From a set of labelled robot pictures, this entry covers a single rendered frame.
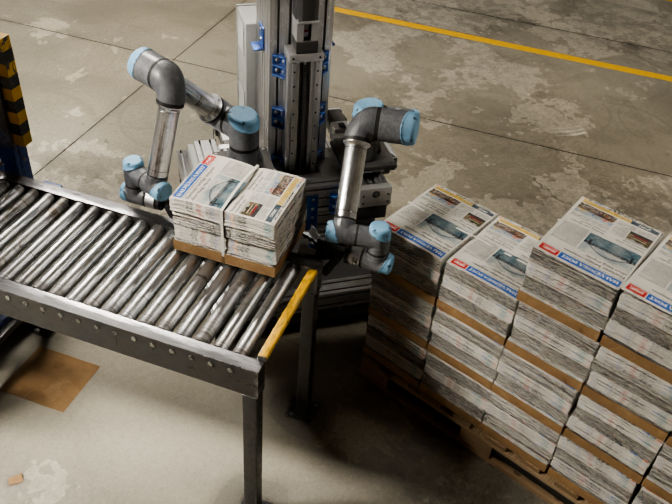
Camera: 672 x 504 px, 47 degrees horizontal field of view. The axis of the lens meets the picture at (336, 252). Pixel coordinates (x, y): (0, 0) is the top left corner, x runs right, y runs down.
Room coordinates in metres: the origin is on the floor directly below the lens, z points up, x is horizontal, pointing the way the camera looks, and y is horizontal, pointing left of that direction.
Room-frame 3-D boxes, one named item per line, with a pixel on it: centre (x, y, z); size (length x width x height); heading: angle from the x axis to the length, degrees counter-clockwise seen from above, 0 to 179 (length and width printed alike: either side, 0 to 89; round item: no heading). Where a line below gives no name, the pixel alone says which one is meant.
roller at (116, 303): (1.90, 0.64, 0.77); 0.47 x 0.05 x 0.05; 164
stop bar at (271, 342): (1.73, 0.13, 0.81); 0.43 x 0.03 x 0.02; 164
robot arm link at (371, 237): (2.03, -0.13, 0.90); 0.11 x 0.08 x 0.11; 84
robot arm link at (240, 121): (2.53, 0.40, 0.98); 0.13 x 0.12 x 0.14; 50
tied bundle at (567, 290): (1.93, -0.83, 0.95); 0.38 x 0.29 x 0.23; 144
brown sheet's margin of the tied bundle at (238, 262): (2.05, 0.23, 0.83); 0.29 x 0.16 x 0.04; 164
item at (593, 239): (1.92, -0.82, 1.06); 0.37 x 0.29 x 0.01; 144
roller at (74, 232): (1.99, 0.95, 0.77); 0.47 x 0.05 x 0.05; 164
